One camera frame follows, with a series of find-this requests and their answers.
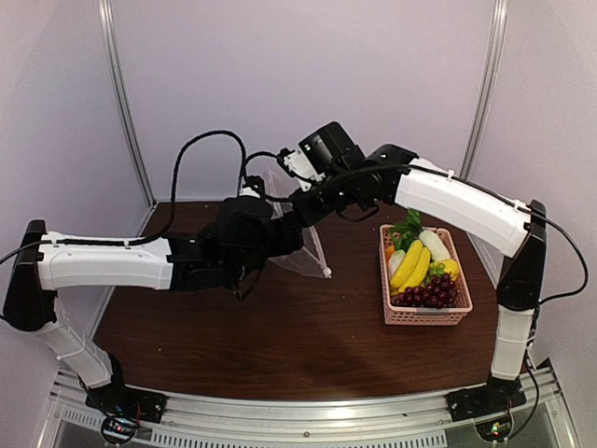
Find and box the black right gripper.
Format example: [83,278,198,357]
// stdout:
[288,170,356,228]

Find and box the clear zip top bag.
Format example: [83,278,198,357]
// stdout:
[262,168,332,279]

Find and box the pink plastic basket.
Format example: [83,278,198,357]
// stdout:
[379,225,473,326]

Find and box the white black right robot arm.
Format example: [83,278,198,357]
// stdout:
[280,121,547,413]

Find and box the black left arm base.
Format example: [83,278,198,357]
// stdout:
[85,356,167,424]

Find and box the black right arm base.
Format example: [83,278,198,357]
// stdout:
[445,385,527,422]

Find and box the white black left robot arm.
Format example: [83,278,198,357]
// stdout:
[2,196,303,414]

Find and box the green leafy vegetable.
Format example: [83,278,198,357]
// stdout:
[388,209,423,252]

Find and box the small napa cabbage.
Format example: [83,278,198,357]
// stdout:
[387,249,406,279]

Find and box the yellow banana bunch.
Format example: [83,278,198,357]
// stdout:
[390,240,431,292]

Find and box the white radish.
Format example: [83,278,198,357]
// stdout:
[419,230,451,261]

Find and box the green grape bunch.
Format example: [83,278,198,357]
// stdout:
[424,261,445,284]

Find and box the yellow lemon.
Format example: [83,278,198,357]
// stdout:
[438,259,461,281]

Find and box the dark red grape bunch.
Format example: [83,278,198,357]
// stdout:
[390,273,458,309]

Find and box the left circuit board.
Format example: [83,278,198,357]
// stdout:
[100,416,139,444]

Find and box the circuit board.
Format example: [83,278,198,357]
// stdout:
[100,416,139,444]
[475,416,513,443]

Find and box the right circuit board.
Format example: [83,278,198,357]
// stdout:
[475,416,513,443]

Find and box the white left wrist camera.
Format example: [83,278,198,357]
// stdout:
[238,175,266,198]

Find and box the right aluminium frame post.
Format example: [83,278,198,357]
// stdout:
[450,0,508,206]

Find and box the aluminium frame post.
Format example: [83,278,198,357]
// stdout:
[97,0,156,208]
[450,0,508,206]

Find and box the aluminium front rail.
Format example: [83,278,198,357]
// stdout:
[36,358,579,448]

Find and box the left aluminium frame post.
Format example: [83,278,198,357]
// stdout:
[97,0,156,208]

